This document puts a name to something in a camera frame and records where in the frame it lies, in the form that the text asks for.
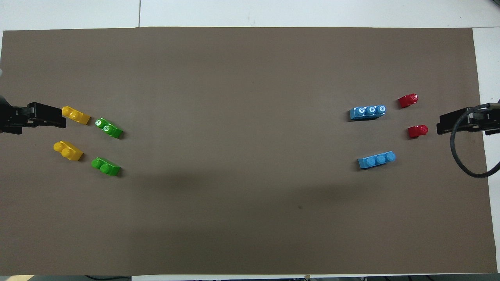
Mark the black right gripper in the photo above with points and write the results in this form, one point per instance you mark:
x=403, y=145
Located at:
x=488, y=121

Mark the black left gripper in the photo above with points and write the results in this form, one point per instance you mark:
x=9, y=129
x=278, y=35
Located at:
x=13, y=119

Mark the green two-stud block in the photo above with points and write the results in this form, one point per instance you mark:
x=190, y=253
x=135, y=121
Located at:
x=106, y=168
x=109, y=128

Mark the blue three-stud block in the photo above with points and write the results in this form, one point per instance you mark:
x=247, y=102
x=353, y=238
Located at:
x=375, y=160
x=368, y=112

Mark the yellow two-stud block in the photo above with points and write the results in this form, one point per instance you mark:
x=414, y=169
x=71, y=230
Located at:
x=69, y=151
x=77, y=115

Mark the red single-stud block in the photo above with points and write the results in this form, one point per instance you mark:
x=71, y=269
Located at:
x=407, y=101
x=417, y=131

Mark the brown paper table mat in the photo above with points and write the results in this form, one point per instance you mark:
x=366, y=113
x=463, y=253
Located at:
x=250, y=218

